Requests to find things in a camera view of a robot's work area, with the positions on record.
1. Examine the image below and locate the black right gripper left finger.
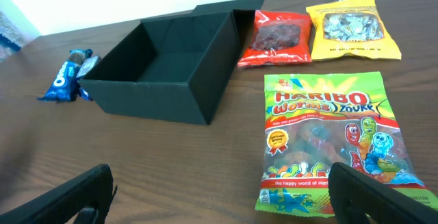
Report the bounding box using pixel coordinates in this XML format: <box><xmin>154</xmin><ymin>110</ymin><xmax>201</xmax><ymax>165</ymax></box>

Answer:
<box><xmin>1</xmin><ymin>164</ymin><xmax>114</xmax><ymax>223</ymax></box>

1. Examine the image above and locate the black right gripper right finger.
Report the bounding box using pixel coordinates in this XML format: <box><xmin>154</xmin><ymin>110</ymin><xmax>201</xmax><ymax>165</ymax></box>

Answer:
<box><xmin>328</xmin><ymin>162</ymin><xmax>437</xmax><ymax>224</ymax></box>

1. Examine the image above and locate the Haribo worms candy bag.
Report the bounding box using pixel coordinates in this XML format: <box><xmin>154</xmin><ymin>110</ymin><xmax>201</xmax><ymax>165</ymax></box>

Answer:
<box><xmin>255</xmin><ymin>72</ymin><xmax>437</xmax><ymax>217</ymax></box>

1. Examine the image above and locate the blue Oreo cookie pack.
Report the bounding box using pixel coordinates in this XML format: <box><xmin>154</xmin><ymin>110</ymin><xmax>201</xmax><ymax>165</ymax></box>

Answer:
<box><xmin>38</xmin><ymin>49</ymin><xmax>93</xmax><ymax>102</ymax></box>

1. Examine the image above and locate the yellow snack bag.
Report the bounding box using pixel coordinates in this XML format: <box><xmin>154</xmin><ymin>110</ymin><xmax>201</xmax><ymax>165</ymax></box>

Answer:
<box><xmin>306</xmin><ymin>0</ymin><xmax>402</xmax><ymax>61</ymax></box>

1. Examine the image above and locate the red snack bag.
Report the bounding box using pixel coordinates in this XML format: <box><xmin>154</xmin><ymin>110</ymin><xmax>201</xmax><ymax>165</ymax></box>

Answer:
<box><xmin>237</xmin><ymin>10</ymin><xmax>312</xmax><ymax>68</ymax></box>

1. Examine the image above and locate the Dairy Milk chocolate bar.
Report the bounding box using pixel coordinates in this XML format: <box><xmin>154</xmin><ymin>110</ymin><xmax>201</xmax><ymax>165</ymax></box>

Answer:
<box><xmin>76</xmin><ymin>55</ymin><xmax>102</xmax><ymax>101</ymax></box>

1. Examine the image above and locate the black open gift box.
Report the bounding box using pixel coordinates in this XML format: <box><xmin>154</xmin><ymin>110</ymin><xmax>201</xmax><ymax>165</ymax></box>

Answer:
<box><xmin>79</xmin><ymin>0</ymin><xmax>264</xmax><ymax>125</ymax></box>

